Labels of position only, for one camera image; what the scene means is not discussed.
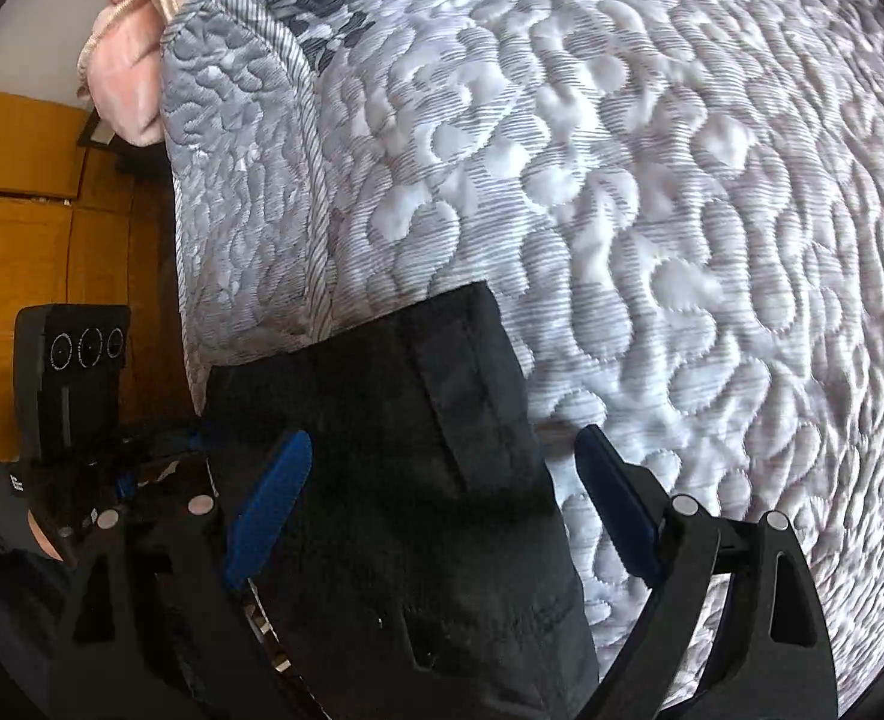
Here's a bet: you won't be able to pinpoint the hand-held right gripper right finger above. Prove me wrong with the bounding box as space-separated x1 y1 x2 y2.
574 424 840 720

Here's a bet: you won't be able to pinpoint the black pants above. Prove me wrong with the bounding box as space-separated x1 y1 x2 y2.
200 281 602 720

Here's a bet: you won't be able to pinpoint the pink fleece blanket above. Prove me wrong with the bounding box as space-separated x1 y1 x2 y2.
76 0 227 149

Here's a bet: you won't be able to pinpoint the person's left hand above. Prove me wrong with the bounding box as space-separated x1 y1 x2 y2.
26 508 69 563

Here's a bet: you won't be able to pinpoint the grey quilted bedspread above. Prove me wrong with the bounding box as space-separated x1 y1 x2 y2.
160 0 884 715

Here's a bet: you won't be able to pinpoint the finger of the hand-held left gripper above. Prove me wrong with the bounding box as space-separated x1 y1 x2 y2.
107 426 216 502

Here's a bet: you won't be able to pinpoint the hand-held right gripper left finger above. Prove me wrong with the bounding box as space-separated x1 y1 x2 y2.
47 429 314 720

